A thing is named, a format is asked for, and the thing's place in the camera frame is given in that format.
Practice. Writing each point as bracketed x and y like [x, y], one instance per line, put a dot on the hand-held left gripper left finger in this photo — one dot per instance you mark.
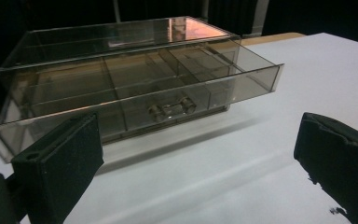
[59, 174]

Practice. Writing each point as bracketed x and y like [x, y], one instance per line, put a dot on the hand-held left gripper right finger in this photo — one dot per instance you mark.
[338, 158]

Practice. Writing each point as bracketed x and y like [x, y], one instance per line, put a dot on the clear smoky acrylic drawer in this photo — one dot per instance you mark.
[155, 90]

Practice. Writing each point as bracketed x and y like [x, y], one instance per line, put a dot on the clear smoky acrylic drawer case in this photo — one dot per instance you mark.
[105, 43]

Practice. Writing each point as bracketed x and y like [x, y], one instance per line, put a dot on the metal stand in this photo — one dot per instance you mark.
[258, 17]

